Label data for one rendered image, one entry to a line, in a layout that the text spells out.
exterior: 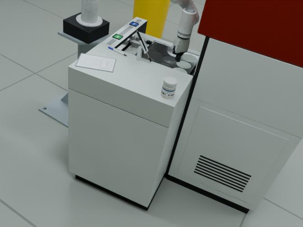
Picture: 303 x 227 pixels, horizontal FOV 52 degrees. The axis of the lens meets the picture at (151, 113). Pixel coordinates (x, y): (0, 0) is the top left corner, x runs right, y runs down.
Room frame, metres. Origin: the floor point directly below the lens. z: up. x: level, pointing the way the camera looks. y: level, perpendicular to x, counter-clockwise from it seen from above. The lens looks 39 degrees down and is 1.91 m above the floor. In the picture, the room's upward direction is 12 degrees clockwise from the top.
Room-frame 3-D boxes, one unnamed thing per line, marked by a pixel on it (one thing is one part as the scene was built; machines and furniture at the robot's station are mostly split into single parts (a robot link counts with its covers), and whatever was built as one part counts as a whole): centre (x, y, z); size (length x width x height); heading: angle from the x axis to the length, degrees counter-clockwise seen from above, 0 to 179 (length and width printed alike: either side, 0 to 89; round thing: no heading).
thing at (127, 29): (2.02, 0.29, 0.89); 0.55 x 0.09 x 0.14; 165
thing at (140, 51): (1.65, 0.13, 1.03); 0.06 x 0.04 x 0.13; 75
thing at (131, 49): (1.91, 0.22, 0.87); 0.36 x 0.08 x 0.03; 165
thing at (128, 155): (1.81, 0.08, 0.41); 0.96 x 0.64 x 0.82; 165
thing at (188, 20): (1.79, -0.09, 1.21); 0.09 x 0.08 x 0.13; 156
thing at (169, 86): (1.35, -0.06, 1.01); 0.07 x 0.07 x 0.10
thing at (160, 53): (1.86, -0.04, 0.90); 0.34 x 0.34 x 0.01; 75
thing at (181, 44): (1.79, -0.09, 1.07); 0.10 x 0.07 x 0.11; 129
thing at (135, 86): (1.51, 0.15, 0.89); 0.62 x 0.35 x 0.14; 75
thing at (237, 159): (1.90, -0.64, 0.41); 0.82 x 0.70 x 0.82; 165
